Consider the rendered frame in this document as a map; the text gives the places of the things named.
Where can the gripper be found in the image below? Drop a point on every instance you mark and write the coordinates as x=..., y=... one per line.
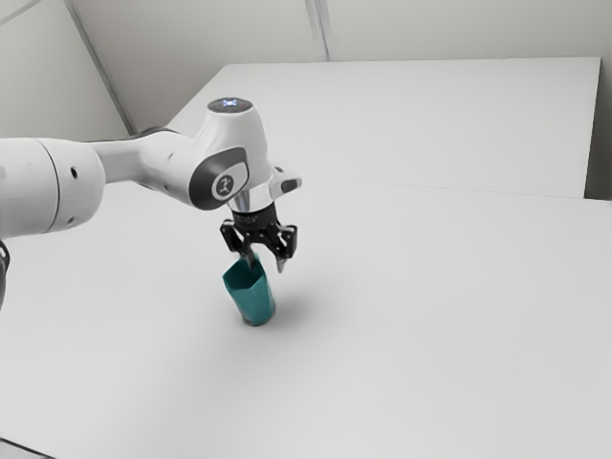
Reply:
x=254, y=221

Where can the teal faceted mug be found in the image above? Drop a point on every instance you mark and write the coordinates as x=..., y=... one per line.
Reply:
x=252, y=295

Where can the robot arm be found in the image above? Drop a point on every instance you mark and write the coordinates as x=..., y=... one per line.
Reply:
x=143, y=158

